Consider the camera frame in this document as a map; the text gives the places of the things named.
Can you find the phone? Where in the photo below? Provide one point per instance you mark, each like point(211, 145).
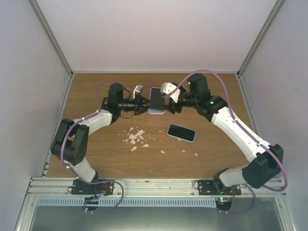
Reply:
point(156, 101)
point(182, 133)

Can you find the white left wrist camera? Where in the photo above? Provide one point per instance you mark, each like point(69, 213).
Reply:
point(137, 90)

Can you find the grey slotted cable duct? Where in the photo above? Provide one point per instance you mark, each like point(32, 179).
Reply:
point(142, 202)

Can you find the grey aluminium corner post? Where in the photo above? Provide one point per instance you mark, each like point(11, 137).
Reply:
point(263, 31)

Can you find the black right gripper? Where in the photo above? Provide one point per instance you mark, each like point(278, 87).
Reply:
point(172, 108)

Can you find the aluminium mounting rail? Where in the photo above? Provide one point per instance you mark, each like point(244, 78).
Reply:
point(143, 187)

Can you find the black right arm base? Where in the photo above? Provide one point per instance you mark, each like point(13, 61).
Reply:
point(209, 187)

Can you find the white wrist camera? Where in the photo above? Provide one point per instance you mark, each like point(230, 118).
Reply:
point(137, 90)
point(172, 90)

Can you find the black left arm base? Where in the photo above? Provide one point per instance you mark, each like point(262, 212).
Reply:
point(81, 188)

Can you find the grey left corner post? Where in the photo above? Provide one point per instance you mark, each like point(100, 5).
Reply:
point(43, 21)

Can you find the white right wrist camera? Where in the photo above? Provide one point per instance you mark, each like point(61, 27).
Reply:
point(172, 90)

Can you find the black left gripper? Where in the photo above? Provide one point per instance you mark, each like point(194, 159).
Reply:
point(139, 107)

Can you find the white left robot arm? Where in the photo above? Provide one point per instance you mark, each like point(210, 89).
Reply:
point(71, 139)

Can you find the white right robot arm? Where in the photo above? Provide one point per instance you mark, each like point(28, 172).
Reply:
point(265, 160)

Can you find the phone in blue case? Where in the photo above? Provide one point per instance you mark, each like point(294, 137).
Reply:
point(182, 133)

